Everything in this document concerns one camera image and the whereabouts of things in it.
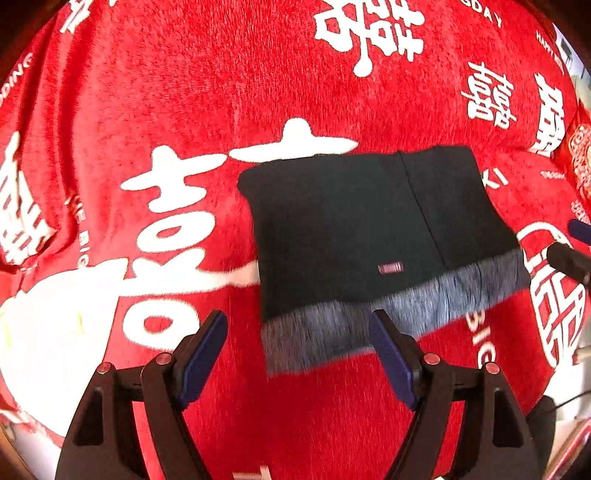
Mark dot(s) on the red patterned cushion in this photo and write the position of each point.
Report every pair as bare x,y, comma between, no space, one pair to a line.
579,157

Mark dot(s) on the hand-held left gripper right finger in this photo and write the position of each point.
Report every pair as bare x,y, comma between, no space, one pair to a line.
392,360

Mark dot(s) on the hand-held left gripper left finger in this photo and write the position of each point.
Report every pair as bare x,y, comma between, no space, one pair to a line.
205,355

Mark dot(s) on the dark pants with blue lining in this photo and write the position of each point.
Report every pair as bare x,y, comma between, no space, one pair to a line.
346,221

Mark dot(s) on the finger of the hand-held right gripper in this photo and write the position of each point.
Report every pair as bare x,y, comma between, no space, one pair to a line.
581,230
570,265

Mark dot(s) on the red printed blanket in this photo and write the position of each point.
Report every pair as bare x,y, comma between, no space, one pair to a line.
184,92

